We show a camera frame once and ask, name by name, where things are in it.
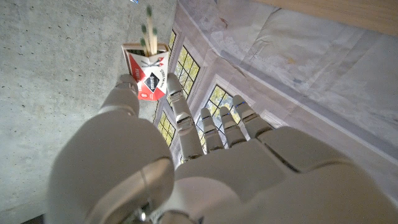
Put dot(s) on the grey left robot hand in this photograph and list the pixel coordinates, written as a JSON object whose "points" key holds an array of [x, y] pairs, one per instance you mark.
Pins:
{"points": [[255, 180]]}

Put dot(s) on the red white matchbox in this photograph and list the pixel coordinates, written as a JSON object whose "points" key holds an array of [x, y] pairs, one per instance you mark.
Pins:
{"points": [[149, 77]]}

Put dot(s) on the green wooden match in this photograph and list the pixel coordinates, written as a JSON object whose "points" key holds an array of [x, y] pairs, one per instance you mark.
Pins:
{"points": [[143, 46], [155, 40], [150, 28], [145, 39]]}

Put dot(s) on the printed window backdrop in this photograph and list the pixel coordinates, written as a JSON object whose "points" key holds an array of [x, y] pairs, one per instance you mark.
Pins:
{"points": [[295, 68]]}

